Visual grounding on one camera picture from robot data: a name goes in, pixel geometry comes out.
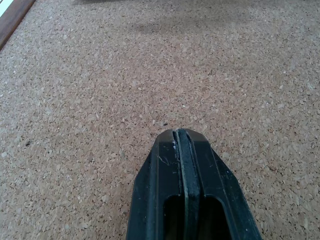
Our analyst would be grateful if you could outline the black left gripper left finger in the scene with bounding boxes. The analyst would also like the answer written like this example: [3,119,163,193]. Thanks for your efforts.
[125,129,189,240]

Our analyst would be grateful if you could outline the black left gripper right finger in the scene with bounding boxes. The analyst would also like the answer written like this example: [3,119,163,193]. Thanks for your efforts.
[177,128,263,240]

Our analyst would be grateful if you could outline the cork board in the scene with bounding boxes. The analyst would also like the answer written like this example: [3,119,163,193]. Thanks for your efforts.
[0,0,320,240]

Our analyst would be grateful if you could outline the brown wooden board frame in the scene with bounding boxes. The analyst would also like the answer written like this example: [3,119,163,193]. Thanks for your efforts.
[0,0,37,50]

